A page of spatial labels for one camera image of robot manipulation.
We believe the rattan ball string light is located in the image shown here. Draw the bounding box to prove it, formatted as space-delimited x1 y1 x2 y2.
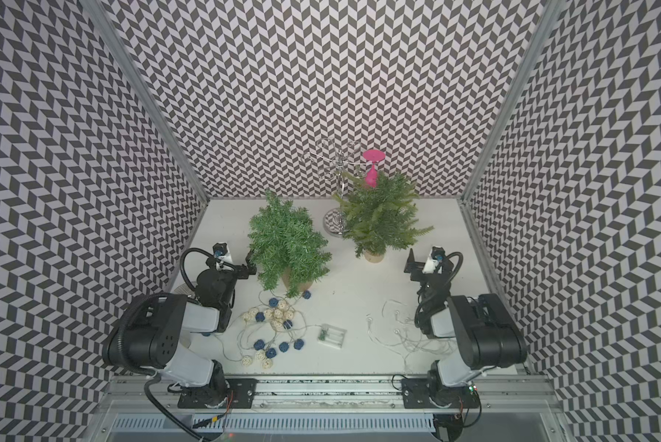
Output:
218 289 313 370

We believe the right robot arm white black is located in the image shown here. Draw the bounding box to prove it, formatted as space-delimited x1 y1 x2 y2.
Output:
404 247 528 408

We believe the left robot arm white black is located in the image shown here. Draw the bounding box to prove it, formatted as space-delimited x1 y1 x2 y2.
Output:
102 243 257 409

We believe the dark green christmas tree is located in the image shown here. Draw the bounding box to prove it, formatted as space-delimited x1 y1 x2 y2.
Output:
249 190 332 298

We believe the light green fern tree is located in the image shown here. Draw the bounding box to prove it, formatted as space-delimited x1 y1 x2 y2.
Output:
333 171 433 258

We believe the pink glass bowl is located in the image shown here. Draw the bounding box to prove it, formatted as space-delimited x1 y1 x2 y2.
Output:
172 284 196 299

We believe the pink hourglass ornament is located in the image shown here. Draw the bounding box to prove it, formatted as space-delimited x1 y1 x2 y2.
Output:
363 149 386 188

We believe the chrome jewelry stand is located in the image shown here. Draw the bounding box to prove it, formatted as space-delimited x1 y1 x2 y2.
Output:
306 137 361 238

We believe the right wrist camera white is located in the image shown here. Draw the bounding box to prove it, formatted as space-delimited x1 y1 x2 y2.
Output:
422 246 446 274

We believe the thin wire fairy light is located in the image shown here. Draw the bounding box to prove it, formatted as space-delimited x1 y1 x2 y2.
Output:
365 299 457 374

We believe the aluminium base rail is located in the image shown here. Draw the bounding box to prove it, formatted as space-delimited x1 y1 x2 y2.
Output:
85 375 572 441

